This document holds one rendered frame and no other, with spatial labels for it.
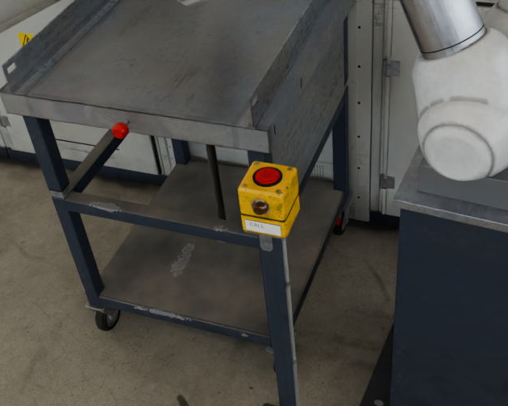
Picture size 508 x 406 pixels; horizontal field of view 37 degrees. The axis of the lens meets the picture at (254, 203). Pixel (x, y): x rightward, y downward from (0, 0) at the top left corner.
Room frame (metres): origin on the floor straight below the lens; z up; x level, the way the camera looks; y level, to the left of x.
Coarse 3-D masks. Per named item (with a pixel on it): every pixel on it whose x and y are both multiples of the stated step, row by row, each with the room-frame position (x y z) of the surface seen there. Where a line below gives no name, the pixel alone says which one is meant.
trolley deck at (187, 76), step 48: (144, 0) 1.77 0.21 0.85; (240, 0) 1.71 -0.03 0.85; (288, 0) 1.68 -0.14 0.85; (336, 0) 1.65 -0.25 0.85; (96, 48) 1.56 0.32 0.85; (144, 48) 1.53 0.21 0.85; (192, 48) 1.50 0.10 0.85; (240, 48) 1.48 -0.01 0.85; (0, 96) 1.42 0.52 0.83; (48, 96) 1.38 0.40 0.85; (96, 96) 1.35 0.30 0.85; (144, 96) 1.33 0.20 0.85; (192, 96) 1.31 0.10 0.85; (240, 96) 1.29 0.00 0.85; (288, 96) 1.27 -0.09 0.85; (240, 144) 1.18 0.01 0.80
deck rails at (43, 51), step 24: (96, 0) 1.75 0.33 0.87; (120, 0) 1.79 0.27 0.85; (312, 0) 1.53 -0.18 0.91; (48, 24) 1.57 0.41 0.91; (72, 24) 1.64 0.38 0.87; (96, 24) 1.67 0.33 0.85; (312, 24) 1.53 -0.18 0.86; (24, 48) 1.48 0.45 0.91; (48, 48) 1.55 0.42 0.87; (288, 48) 1.38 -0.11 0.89; (24, 72) 1.45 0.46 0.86; (264, 72) 1.25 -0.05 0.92; (288, 72) 1.35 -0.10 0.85; (264, 96) 1.24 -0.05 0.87; (240, 120) 1.20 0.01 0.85
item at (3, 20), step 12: (0, 0) 1.75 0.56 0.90; (12, 0) 1.78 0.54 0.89; (24, 0) 1.80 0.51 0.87; (36, 0) 1.83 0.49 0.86; (48, 0) 1.82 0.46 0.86; (0, 12) 1.75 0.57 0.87; (12, 12) 1.77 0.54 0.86; (24, 12) 1.76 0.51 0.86; (36, 12) 1.79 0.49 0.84; (0, 24) 1.71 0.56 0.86; (12, 24) 1.73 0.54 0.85
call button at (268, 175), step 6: (264, 168) 0.97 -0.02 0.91; (270, 168) 0.97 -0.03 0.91; (258, 174) 0.96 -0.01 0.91; (264, 174) 0.96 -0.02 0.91; (270, 174) 0.95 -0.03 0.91; (276, 174) 0.95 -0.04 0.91; (258, 180) 0.95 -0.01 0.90; (264, 180) 0.94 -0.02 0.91; (270, 180) 0.94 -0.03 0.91; (276, 180) 0.94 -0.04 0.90
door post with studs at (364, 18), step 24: (360, 0) 1.77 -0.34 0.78; (360, 24) 1.77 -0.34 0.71; (360, 48) 1.77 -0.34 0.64; (360, 72) 1.77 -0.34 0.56; (360, 96) 1.77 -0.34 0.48; (360, 120) 1.77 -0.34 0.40; (360, 144) 1.77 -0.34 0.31; (360, 168) 1.77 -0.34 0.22; (360, 192) 1.77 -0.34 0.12; (360, 216) 1.77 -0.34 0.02
